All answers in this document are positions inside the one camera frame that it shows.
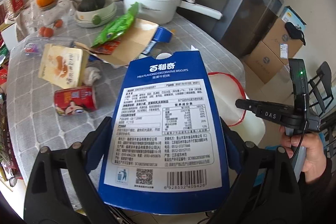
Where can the dark green pumpkin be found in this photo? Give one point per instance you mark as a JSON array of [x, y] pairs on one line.
[[90, 5]]

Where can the grey checked tablecloth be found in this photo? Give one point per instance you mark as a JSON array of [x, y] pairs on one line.
[[32, 118]]

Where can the red snack packet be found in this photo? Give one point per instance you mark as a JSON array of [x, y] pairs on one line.
[[107, 48]]

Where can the red drink can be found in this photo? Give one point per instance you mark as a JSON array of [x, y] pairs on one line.
[[74, 101]]

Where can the green snack bag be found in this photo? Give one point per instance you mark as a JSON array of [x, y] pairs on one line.
[[117, 27]]

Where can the cream snack pouch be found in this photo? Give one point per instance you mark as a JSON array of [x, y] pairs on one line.
[[63, 66]]

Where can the white trash bin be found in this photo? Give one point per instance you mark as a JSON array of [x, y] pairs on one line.
[[227, 89]]

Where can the clear plastic bottle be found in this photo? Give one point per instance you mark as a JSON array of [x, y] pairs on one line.
[[35, 46]]

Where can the black chair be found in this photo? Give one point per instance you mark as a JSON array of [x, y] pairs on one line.
[[321, 88]]

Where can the right hand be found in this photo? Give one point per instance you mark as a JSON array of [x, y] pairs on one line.
[[315, 160]]

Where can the blue biscuit box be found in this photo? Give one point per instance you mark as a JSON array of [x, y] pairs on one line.
[[166, 153]]

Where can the dark blue carton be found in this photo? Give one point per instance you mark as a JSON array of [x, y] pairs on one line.
[[162, 35]]

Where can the cardboard box stack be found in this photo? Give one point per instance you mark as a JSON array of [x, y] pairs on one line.
[[281, 43]]

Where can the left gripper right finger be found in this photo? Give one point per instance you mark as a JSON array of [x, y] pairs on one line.
[[265, 189]]

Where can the red labelled spice jar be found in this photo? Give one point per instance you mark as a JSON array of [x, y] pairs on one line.
[[16, 5]]

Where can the brown cardboard envelope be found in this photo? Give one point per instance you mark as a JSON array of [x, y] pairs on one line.
[[130, 45]]

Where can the white tissue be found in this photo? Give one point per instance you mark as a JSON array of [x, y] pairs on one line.
[[91, 75]]

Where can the cream bowl with plates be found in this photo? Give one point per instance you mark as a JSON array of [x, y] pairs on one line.
[[92, 19]]

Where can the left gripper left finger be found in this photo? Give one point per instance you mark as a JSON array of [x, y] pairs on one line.
[[46, 199]]

